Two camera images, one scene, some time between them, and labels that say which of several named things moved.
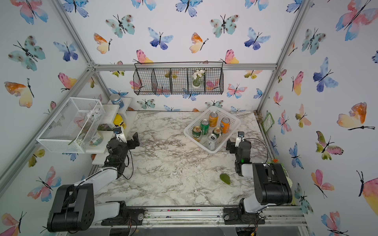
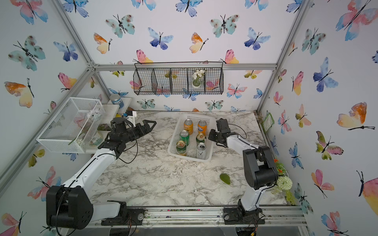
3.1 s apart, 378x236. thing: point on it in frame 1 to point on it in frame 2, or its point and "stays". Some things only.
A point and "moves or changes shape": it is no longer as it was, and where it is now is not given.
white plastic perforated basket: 212,128 to 191,153
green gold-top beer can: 196,132 to 181,147
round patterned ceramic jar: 97,139 stays
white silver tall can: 212,141 to 201,151
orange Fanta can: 225,127 moves or changes shape
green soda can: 204,127 to 184,135
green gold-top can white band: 217,134 moves or changes shape
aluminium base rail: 211,217 stays
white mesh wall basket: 72,129 stays
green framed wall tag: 267,124 stays
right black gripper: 232,146 to 212,131
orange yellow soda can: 213,119 to 188,126
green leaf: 225,178 stays
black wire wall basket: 178,78 stays
